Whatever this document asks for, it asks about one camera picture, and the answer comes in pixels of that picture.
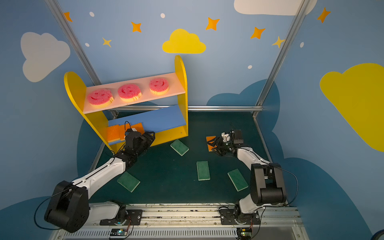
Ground orange sponge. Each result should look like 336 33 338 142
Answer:
107 125 120 143
131 123 145 134
206 136 216 152
119 125 126 141

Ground green sponge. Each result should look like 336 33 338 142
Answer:
170 140 189 156
228 169 249 192
117 172 141 193
197 161 211 181

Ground pink smiley sponge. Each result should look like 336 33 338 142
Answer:
87 89 114 109
118 84 142 102
149 78 170 96

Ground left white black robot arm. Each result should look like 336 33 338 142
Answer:
44 129 156 233

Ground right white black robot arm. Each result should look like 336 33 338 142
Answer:
206 130 287 214

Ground yellow shelf with pink and blue boards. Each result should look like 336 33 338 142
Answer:
64 56 189 152

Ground back aluminium floor bar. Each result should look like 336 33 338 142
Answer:
114 105 263 112

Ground right small circuit board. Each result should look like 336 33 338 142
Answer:
237 228 253 240

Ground small circuit board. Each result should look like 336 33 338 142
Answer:
237 228 253 240
110 229 129 239

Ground left small circuit board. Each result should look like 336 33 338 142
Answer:
110 229 129 239

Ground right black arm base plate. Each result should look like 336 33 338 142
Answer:
218 207 261 225

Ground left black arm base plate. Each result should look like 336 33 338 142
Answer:
100 209 143 226

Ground aluminium rail frame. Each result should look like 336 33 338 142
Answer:
50 203 309 240

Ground left aluminium corner post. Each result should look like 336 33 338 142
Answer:
45 0 102 86

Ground aluminium corner post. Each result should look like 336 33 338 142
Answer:
45 0 102 86
253 0 312 120

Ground right aluminium corner post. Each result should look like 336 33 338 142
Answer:
253 0 312 120

